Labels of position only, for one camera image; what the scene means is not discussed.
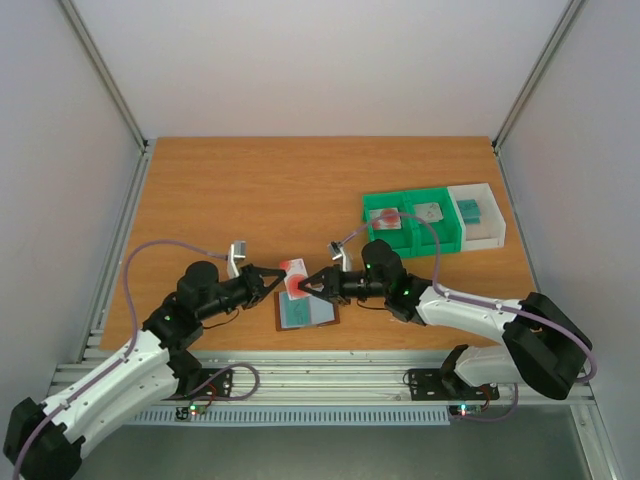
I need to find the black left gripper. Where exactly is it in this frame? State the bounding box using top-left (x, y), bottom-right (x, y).
top-left (199, 264), bottom-right (287, 321)

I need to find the brown leather card holder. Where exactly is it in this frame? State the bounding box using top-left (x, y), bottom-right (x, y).
top-left (274, 292), bottom-right (340, 332)

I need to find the teal VIP card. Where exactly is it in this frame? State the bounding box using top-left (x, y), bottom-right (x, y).
top-left (276, 292), bottom-right (312, 330)

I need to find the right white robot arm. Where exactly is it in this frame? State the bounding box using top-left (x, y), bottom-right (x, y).
top-left (298, 240), bottom-right (593, 400)

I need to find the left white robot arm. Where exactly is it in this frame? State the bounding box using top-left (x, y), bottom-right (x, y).
top-left (3, 261), bottom-right (286, 479)

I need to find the red circle card stack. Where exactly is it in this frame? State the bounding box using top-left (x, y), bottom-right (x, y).
top-left (368, 207), bottom-right (402, 231)

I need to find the green bin with red cards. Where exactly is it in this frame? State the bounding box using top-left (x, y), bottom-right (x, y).
top-left (362, 191), bottom-right (415, 258)

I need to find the green bin with VIP cards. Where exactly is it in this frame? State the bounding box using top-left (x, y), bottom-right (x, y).
top-left (405, 187), bottom-right (462, 257)

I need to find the white VIP card stack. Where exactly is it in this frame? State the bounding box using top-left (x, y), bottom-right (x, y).
top-left (413, 202), bottom-right (444, 223)

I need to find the teal card stack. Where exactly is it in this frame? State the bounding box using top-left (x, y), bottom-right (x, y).
top-left (457, 199), bottom-right (481, 225)

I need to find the white bin with teal cards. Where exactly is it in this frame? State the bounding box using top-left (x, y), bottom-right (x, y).
top-left (447, 183), bottom-right (506, 252)

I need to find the left controller board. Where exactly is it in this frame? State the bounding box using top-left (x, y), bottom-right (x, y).
top-left (174, 404), bottom-right (208, 421)

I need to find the controller board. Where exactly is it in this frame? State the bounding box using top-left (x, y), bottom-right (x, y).
top-left (174, 404), bottom-right (208, 421)
top-left (449, 403), bottom-right (485, 418)

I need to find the right controller board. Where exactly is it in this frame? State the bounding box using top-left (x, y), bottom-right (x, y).
top-left (449, 403), bottom-right (485, 418)

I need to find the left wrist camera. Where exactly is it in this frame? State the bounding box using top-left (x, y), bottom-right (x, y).
top-left (226, 240), bottom-right (246, 279)

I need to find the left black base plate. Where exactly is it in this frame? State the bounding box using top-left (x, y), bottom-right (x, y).
top-left (169, 368), bottom-right (233, 400)

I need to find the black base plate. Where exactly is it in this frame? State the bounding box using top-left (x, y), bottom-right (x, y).
top-left (402, 369), bottom-right (500, 401)
top-left (169, 368), bottom-right (233, 400)

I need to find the aluminium front rail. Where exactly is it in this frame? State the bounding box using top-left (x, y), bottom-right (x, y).
top-left (46, 348), bottom-right (595, 406)

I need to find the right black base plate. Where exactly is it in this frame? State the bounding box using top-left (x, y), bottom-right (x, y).
top-left (402, 369), bottom-right (500, 401)

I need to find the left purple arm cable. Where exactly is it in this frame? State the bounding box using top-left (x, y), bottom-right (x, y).
top-left (9, 239), bottom-right (261, 479)

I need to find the grey slotted cable duct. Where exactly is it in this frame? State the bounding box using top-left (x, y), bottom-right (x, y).
top-left (128, 406), bottom-right (450, 428)

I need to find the left aluminium frame post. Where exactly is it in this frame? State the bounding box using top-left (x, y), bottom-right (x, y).
top-left (57, 0), bottom-right (148, 153)

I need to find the aluminium frame post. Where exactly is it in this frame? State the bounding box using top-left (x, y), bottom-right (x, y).
top-left (57, 0), bottom-right (148, 153)
top-left (492, 0), bottom-right (587, 156)

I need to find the right aluminium frame post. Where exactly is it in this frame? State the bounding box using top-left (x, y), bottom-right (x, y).
top-left (492, 0), bottom-right (587, 156)

